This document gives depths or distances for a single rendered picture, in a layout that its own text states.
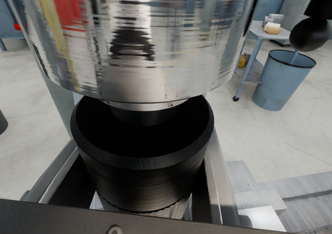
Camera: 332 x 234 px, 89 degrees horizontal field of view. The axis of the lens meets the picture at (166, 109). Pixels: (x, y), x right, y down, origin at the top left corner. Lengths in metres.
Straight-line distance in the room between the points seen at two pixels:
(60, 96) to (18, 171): 1.35
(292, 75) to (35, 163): 2.58
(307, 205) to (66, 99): 0.65
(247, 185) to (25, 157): 1.76
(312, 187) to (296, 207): 0.09
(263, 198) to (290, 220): 0.15
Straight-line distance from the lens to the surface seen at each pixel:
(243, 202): 0.34
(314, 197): 0.59
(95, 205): 0.52
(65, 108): 0.56
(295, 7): 5.21
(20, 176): 1.80
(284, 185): 0.55
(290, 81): 2.32
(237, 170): 0.42
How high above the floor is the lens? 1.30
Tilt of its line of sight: 39 degrees down
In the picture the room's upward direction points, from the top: 5 degrees clockwise
